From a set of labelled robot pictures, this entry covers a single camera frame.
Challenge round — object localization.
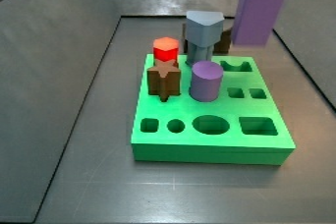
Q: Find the green shape sorter board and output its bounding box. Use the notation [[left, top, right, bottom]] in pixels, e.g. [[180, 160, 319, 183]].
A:
[[131, 56, 295, 165]]

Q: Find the blue-grey tall block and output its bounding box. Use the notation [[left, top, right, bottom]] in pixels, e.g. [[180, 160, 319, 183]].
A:
[[185, 11, 224, 66]]

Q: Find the purple cylinder block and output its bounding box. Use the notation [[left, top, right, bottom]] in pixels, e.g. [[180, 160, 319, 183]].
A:
[[189, 61, 223, 102]]

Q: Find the red hexagonal block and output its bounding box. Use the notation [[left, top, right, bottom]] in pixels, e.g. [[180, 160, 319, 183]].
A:
[[153, 37, 179, 61]]

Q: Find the black angled bracket stand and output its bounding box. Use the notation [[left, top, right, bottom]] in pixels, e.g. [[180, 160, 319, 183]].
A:
[[183, 24, 232, 55]]

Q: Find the brown star block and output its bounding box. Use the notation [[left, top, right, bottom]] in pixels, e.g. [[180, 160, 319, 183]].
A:
[[147, 59, 181, 102]]

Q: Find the purple arch block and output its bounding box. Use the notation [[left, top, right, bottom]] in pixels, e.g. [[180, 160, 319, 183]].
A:
[[231, 0, 284, 46]]

